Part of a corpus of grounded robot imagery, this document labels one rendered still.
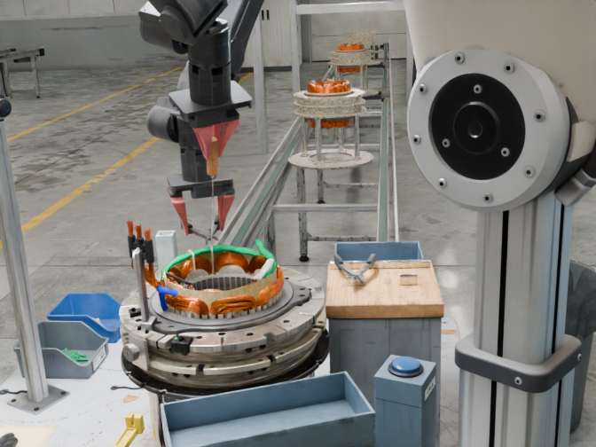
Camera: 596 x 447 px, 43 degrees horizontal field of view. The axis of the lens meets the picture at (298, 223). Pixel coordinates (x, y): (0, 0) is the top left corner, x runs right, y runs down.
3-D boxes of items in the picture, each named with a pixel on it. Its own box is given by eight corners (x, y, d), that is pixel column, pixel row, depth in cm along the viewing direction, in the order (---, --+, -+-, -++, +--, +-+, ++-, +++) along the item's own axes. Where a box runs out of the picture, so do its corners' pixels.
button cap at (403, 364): (388, 372, 106) (387, 364, 106) (396, 358, 109) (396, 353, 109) (414, 377, 104) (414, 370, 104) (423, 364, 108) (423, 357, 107)
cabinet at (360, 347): (333, 396, 149) (329, 274, 141) (427, 396, 147) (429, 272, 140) (331, 456, 130) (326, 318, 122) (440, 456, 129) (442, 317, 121)
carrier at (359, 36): (338, 63, 758) (337, 32, 749) (376, 60, 762) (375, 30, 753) (344, 66, 721) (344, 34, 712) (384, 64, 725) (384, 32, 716)
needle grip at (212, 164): (205, 172, 113) (204, 137, 109) (215, 169, 113) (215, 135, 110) (208, 177, 112) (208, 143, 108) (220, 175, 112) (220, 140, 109)
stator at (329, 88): (313, 121, 352) (311, 78, 346) (358, 121, 346) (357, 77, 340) (299, 129, 332) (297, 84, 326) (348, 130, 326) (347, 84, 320)
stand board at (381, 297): (328, 273, 141) (327, 262, 140) (430, 271, 140) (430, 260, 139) (325, 318, 122) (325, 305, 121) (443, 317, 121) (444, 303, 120)
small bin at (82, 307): (134, 319, 188) (130, 292, 186) (117, 345, 175) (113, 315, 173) (71, 319, 190) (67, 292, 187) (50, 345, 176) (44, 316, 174)
